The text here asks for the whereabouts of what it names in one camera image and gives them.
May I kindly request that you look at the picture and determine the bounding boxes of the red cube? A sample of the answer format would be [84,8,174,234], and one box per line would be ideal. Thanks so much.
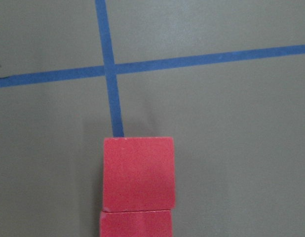
[99,210,173,237]
[103,137,175,212]

